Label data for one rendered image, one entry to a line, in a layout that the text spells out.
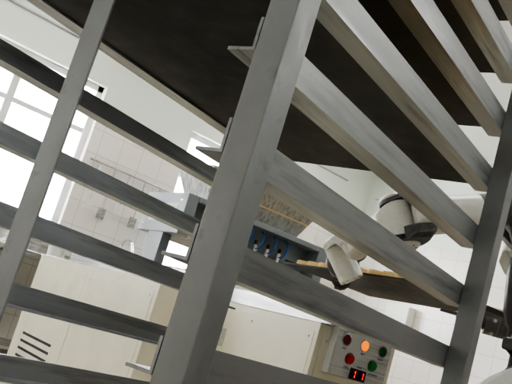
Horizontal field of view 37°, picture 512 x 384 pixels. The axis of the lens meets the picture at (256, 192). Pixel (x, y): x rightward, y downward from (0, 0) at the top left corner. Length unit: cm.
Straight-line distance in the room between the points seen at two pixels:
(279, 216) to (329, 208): 238
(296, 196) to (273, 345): 180
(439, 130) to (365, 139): 19
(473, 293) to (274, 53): 61
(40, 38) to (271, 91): 564
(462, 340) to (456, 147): 28
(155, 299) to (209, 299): 223
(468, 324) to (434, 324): 626
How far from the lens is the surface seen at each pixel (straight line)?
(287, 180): 69
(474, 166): 111
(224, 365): 66
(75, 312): 110
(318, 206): 74
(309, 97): 71
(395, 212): 180
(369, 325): 89
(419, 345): 103
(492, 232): 115
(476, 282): 114
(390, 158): 87
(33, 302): 105
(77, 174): 106
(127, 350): 288
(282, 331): 247
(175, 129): 674
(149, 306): 283
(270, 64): 62
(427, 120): 95
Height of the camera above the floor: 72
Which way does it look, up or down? 11 degrees up
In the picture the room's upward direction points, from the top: 17 degrees clockwise
